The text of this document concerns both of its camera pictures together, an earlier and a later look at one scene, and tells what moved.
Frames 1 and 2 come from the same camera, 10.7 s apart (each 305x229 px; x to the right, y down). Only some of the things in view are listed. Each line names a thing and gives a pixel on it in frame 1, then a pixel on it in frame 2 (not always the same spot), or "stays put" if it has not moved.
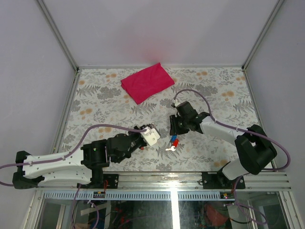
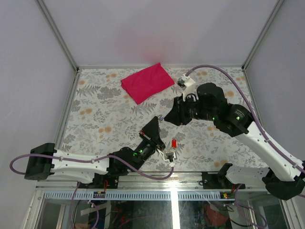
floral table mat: x=99 y=98 stays put
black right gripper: x=174 y=129 -> x=177 y=115
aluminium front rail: x=177 y=186 stays put
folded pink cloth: x=146 y=84 stays put
